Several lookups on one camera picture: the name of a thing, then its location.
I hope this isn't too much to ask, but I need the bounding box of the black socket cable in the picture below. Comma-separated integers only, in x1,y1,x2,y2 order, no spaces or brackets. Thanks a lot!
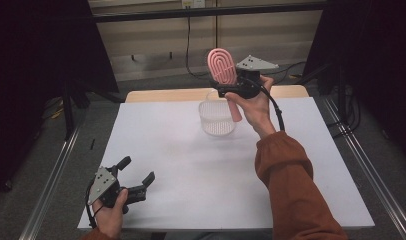
185,7,212,80

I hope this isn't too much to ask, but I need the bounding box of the right hand-held gripper cable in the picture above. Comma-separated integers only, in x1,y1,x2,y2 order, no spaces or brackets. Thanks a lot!
243,77,286,132

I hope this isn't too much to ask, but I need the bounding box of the aluminium floor rail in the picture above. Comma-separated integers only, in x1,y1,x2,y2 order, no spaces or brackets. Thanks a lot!
323,97,406,240
18,125,83,240

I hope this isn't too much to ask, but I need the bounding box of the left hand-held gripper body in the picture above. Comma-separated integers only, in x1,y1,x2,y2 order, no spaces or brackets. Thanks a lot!
86,165,149,215

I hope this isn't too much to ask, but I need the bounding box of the left hand-held gripper cable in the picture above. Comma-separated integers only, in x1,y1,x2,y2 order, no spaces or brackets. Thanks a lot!
84,179,99,230

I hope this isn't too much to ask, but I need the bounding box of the hand-held gripper cable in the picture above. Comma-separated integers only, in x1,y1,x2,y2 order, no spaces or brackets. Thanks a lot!
243,77,286,132
84,179,99,230

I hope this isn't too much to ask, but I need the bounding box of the person's right hand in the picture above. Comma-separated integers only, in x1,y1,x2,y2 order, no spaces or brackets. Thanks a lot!
224,75,276,140

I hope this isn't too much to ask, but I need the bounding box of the black metal stand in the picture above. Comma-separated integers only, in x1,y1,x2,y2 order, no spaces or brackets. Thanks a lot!
61,79,91,141

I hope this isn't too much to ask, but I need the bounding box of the black curtain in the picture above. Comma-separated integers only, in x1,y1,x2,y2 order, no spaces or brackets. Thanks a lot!
0,0,121,199
303,0,406,168

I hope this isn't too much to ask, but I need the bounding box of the pink vented hairbrush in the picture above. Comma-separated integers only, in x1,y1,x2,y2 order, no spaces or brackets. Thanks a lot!
206,47,243,123

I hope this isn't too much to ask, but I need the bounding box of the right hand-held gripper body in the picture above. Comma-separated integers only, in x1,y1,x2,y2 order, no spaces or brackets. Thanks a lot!
217,54,280,100

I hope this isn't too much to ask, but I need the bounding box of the white slotted plastic basket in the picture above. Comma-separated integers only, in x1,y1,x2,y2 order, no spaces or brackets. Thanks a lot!
198,88,238,137

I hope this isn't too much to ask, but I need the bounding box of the black floor cable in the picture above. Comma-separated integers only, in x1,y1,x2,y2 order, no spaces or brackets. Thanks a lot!
263,60,309,80

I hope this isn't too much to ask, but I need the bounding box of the person's left hand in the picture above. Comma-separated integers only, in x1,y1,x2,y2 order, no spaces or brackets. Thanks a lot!
92,187,130,240

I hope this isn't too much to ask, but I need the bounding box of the white wall socket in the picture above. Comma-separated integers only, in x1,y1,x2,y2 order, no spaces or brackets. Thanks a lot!
181,0,206,9

